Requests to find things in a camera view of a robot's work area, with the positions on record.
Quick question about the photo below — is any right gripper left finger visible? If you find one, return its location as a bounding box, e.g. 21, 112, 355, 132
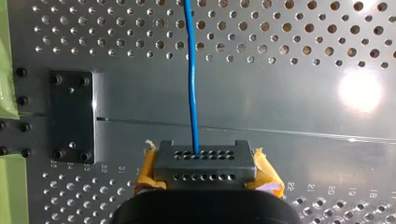
134, 139, 168, 196

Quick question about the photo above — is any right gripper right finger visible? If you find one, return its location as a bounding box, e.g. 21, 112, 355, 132
245, 147, 286, 199

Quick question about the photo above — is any blue cable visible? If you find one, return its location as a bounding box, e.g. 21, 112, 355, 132
153, 0, 258, 189

